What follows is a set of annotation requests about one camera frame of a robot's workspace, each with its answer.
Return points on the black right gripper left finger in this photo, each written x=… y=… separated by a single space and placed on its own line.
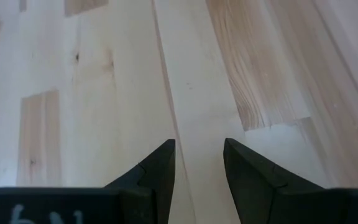
x=120 y=202

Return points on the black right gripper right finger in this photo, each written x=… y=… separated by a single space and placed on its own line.
x=266 y=199

